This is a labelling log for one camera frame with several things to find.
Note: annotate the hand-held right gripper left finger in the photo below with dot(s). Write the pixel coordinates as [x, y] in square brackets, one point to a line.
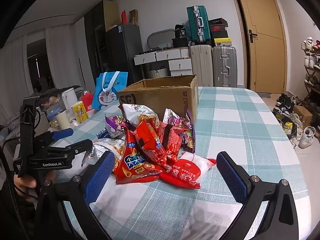
[100, 177]

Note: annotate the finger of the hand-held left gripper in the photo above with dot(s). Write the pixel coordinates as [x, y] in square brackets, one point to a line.
[63, 133]
[80, 145]

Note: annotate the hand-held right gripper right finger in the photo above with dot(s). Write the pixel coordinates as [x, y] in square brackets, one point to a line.
[233, 177]

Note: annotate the red patterned snack packet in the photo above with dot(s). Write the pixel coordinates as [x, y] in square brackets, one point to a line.
[172, 136]

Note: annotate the brown cardboard box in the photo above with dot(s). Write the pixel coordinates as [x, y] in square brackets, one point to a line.
[162, 92]

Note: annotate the person's left forearm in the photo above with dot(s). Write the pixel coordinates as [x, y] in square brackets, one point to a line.
[15, 212]

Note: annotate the person's left hand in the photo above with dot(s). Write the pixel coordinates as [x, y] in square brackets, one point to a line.
[26, 182]

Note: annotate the white cup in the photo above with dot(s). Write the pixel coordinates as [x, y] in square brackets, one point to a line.
[62, 120]

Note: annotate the yellow drink carton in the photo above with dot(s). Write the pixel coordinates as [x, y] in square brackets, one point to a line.
[80, 112]

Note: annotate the white printed snack packet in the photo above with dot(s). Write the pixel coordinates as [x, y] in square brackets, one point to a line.
[107, 150]

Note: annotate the red chip bag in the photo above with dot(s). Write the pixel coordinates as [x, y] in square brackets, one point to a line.
[132, 166]

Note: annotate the white kettle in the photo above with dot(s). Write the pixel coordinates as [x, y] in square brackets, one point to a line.
[68, 98]

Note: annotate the purple foil snack packet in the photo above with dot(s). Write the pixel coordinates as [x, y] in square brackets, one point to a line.
[115, 127]

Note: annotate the red plush toy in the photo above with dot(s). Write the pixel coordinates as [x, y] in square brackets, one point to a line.
[87, 100]

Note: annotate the white red snack packet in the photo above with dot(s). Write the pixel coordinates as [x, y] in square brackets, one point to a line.
[190, 167]

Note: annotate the plaid tablecloth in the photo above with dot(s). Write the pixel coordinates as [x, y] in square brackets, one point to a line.
[237, 130]

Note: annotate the blue cartoon tote bag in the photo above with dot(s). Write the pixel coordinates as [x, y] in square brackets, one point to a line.
[110, 92]

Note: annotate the red black-striped snack packet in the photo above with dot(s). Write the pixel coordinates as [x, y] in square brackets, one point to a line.
[150, 140]

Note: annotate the white noodle snack bag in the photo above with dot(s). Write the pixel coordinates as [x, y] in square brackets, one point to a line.
[140, 112]

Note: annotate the white curtain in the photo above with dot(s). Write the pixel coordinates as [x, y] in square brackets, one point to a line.
[62, 60]

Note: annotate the pile of shoes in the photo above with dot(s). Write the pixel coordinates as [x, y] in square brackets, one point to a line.
[287, 120]

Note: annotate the purple white snack packet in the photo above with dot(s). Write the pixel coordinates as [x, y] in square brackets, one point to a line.
[173, 118]

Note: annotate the small cardboard box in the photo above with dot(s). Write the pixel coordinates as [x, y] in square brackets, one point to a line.
[303, 115]

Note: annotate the black tall cabinet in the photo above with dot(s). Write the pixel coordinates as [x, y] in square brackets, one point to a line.
[96, 35]

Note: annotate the woven laundry basket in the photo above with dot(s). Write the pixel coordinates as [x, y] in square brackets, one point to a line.
[158, 73]

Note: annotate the silver suitcase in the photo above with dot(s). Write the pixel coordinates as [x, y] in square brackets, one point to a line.
[225, 66]

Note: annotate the beige suitcase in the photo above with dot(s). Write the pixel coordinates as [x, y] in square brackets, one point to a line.
[201, 65]

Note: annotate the white drawer desk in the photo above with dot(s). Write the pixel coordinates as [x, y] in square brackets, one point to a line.
[172, 55]

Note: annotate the red bottle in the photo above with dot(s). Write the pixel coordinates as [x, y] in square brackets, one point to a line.
[124, 17]

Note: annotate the brown paper bag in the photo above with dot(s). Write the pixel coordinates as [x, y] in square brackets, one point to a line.
[133, 17]

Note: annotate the wooden shoe rack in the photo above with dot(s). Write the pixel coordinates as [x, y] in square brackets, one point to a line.
[312, 67]

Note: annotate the grey oval mirror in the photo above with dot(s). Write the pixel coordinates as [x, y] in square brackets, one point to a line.
[160, 36]

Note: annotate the wooden door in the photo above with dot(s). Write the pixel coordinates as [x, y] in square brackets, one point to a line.
[265, 42]

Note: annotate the black storage basket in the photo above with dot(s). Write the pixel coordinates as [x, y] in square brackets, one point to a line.
[180, 42]

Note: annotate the plain black shoebox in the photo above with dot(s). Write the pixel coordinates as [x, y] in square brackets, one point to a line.
[220, 34]

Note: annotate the red black shoebox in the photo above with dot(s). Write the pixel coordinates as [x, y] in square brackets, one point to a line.
[218, 28]

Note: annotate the black printed box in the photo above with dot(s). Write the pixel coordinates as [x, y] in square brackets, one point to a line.
[180, 31]

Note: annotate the black red-lid shoebox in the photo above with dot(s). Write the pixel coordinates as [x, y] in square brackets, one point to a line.
[218, 22]

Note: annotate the teal suitcase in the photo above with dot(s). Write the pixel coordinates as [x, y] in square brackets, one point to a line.
[198, 23]

